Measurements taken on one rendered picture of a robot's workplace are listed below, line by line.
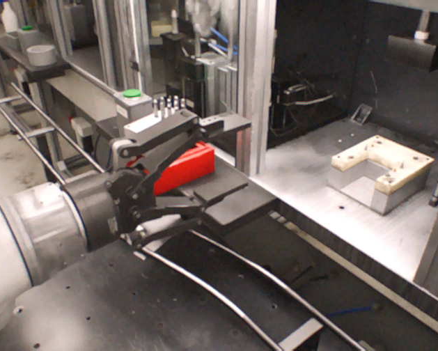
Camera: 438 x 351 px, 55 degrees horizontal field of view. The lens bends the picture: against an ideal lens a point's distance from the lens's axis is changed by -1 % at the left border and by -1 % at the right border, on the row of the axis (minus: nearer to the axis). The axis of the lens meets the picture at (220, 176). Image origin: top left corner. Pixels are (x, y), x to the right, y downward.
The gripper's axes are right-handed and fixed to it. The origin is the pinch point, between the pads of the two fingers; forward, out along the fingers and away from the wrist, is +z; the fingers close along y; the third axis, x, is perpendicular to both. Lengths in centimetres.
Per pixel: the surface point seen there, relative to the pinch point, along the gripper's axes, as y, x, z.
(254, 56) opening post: 4.1, 18.7, 21.6
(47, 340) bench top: -44, 25, -24
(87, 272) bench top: -44, 38, -10
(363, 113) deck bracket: -20, 20, 64
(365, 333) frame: -60, -7, 38
